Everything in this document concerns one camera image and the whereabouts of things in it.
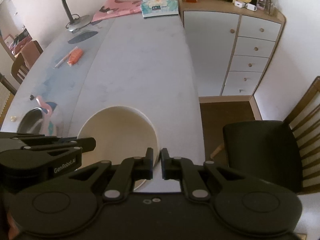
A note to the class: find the pink flamingo steel cup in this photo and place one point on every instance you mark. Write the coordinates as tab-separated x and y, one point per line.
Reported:
39	119

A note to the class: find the white charger adapter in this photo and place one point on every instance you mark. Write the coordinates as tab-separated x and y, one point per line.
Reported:
250	7

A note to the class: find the white pink pen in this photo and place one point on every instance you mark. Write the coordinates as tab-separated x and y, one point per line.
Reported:
65	58

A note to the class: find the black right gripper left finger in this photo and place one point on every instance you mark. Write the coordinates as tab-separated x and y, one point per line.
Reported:
127	173

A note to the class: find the tissue box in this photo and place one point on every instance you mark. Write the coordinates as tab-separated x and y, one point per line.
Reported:
155	8

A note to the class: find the cream white bowl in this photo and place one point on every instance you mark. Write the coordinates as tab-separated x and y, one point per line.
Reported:
120	132

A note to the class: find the orange packet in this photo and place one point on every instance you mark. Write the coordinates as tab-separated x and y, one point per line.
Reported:
74	57

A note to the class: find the wooden chair with pink cloth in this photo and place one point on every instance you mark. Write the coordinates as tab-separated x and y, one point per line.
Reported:
25	60

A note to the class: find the black seat wooden chair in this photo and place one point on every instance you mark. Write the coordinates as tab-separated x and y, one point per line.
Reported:
285	152

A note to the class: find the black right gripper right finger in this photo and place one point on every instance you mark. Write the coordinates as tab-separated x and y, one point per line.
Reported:
196	181

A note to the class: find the white wooden sideboard cabinet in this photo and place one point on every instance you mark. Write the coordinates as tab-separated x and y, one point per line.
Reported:
230	47

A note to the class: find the pink folded cloth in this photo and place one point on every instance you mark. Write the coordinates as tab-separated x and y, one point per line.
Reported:
116	8

